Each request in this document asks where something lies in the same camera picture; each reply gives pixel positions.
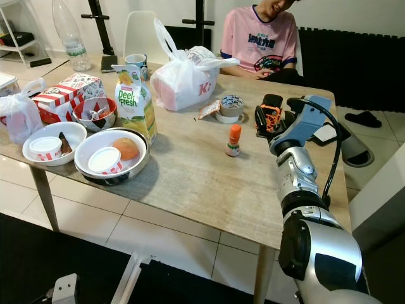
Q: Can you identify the white metal bar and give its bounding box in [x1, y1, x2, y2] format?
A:
[108, 253, 147, 304]

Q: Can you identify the red white striped food box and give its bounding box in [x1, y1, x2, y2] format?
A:
[31, 72, 106, 122]

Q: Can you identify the black metal stand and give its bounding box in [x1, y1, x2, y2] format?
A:
[182, 0, 215, 49]
[80, 0, 118, 56]

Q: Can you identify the clear box with white lid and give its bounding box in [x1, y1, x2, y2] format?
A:
[0, 72, 19, 97]

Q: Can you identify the grey slipper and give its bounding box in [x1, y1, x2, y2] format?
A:
[331, 123, 376, 169]

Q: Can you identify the small white plastic bag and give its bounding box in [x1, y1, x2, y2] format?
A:
[0, 79, 46, 146]

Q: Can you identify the small bottle with orange cap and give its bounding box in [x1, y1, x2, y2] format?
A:
[225, 123, 243, 158]

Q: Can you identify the mango juice carton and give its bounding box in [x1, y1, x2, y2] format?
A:
[111, 63, 158, 144]

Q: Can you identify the ceramic mug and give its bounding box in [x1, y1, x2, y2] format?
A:
[125, 53, 149, 80]

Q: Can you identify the black floor mat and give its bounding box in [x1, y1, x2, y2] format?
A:
[0, 215, 280, 304]

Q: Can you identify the orange black gadget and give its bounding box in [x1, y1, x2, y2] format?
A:
[257, 94, 284, 134]

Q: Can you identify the white chair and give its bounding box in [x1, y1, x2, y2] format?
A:
[121, 10, 169, 61]

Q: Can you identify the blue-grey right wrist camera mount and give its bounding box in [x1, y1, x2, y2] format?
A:
[269, 95, 333, 156]

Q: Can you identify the lidded red white paper cup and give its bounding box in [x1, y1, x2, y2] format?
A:
[87, 147, 123, 175]
[28, 136, 63, 163]

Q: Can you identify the small sauce packet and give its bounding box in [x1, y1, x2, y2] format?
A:
[194, 99, 223, 122]

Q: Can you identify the dark food piece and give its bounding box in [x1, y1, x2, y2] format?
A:
[58, 132, 74, 155]

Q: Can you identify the red bowl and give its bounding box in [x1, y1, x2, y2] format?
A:
[71, 96, 118, 133]

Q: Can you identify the small white bowl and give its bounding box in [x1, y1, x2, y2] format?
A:
[22, 122, 88, 167]

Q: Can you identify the clear plastic water bottle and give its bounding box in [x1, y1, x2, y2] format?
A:
[51, 0, 93, 72]

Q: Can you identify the black ribbed sofa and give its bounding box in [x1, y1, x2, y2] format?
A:
[296, 26, 405, 114]

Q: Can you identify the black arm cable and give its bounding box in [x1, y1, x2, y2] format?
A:
[287, 98, 344, 205]

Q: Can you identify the roll of adhesive tape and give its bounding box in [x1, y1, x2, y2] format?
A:
[215, 95, 246, 124]

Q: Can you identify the black slipper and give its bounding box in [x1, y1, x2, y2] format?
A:
[344, 110, 383, 129]

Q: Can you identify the large white metal bowl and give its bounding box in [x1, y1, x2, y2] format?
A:
[73, 128, 151, 187]

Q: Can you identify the white cabinet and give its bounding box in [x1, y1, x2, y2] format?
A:
[350, 142, 405, 255]

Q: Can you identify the wooden dining table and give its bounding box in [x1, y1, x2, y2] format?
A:
[0, 53, 352, 304]

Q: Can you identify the large white plastic bag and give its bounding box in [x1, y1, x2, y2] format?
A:
[150, 18, 240, 112]

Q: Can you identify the white shelf rack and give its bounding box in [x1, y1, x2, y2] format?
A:
[0, 0, 42, 65]

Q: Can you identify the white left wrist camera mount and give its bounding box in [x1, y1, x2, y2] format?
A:
[51, 274, 80, 304]

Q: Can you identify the person in pink shirt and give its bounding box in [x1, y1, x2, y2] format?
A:
[220, 0, 302, 80]

